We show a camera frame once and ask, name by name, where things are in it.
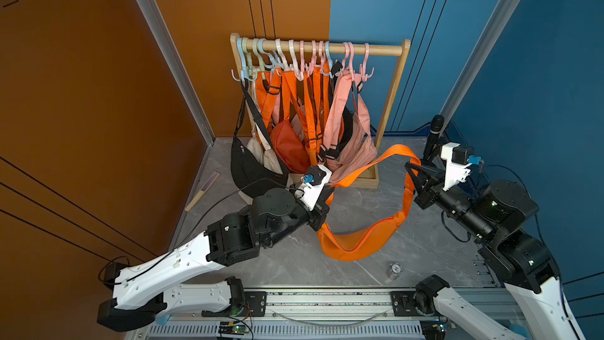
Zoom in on orange crescent sling bag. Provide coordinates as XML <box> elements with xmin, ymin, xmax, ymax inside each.
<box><xmin>317</xmin><ymin>144</ymin><xmax>422</xmax><ymax>262</ymax></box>

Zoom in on pink crescent sling bag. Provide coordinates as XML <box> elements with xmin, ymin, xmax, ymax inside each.
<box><xmin>327</xmin><ymin>73</ymin><xmax>377</xmax><ymax>186</ymax></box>

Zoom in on pink rectangular waist bag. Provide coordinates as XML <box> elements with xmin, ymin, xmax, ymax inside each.
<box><xmin>319</xmin><ymin>72</ymin><xmax>360</xmax><ymax>170</ymax></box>

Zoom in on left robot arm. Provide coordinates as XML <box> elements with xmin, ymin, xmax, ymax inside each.
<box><xmin>97</xmin><ymin>187</ymin><xmax>333</xmax><ymax>332</ymax></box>

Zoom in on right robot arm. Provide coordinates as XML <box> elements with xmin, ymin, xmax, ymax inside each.
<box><xmin>405</xmin><ymin>162</ymin><xmax>584</xmax><ymax>339</ymax></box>

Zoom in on red-orange sling bag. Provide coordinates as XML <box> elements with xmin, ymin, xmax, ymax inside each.
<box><xmin>271</xmin><ymin>121</ymin><xmax>311</xmax><ymax>174</ymax></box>

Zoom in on black crescent sling bag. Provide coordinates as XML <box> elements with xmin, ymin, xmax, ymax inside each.
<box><xmin>231</xmin><ymin>83</ymin><xmax>289</xmax><ymax>198</ymax></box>

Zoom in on black microphone on stand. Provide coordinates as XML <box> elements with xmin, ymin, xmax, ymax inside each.
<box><xmin>422</xmin><ymin>114</ymin><xmax>445</xmax><ymax>165</ymax></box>

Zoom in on wooden garment rack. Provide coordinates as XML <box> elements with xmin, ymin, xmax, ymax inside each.
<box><xmin>230</xmin><ymin>33</ymin><xmax>411</xmax><ymax>189</ymax></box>

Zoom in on folded paper fan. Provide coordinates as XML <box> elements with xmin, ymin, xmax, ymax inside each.
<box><xmin>185</xmin><ymin>172</ymin><xmax>220</xmax><ymax>213</ymax></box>

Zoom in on green circuit board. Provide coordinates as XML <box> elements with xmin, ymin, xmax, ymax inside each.
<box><xmin>217</xmin><ymin>321</ymin><xmax>253</xmax><ymax>339</ymax></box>

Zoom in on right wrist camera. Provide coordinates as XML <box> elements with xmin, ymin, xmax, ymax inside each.
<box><xmin>440</xmin><ymin>143</ymin><xmax>484</xmax><ymax>191</ymax></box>

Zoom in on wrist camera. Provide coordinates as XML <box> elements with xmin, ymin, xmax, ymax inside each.
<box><xmin>294</xmin><ymin>165</ymin><xmax>334</xmax><ymax>211</ymax></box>
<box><xmin>440</xmin><ymin>143</ymin><xmax>484</xmax><ymax>191</ymax></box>

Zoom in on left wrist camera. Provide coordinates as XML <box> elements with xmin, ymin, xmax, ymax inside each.
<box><xmin>294</xmin><ymin>165</ymin><xmax>334</xmax><ymax>211</ymax></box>

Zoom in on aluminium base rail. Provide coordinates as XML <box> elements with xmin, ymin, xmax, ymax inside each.
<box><xmin>124</xmin><ymin>287</ymin><xmax>520</xmax><ymax>340</ymax></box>

